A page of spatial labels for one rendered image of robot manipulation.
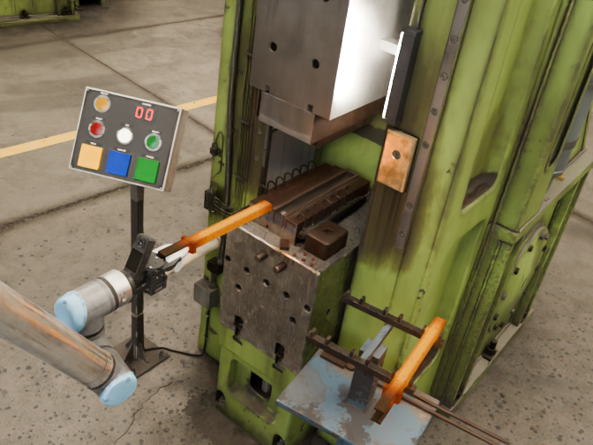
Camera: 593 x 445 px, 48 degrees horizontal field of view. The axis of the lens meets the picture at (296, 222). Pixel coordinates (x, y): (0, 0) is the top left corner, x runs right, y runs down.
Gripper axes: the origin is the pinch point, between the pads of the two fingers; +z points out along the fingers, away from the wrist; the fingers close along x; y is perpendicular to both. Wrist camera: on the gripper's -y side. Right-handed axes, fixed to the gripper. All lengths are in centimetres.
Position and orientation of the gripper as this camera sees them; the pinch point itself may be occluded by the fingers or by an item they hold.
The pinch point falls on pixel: (182, 245)
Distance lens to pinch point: 180.0
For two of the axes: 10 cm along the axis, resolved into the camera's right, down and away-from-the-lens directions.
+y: -1.3, 8.2, 5.6
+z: 6.2, -3.7, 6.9
